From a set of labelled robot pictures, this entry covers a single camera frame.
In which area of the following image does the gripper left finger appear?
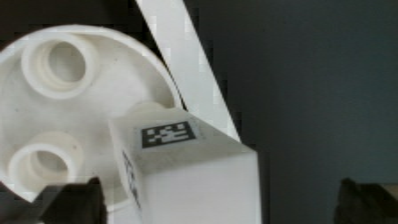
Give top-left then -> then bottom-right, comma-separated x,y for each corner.
0,177 -> 109,224

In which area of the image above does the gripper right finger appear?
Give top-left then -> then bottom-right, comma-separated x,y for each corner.
334,178 -> 398,224

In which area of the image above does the white stool leg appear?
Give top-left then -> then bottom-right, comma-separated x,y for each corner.
109,103 -> 261,224

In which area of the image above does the white right fence bar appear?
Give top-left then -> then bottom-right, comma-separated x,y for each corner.
135,0 -> 240,140

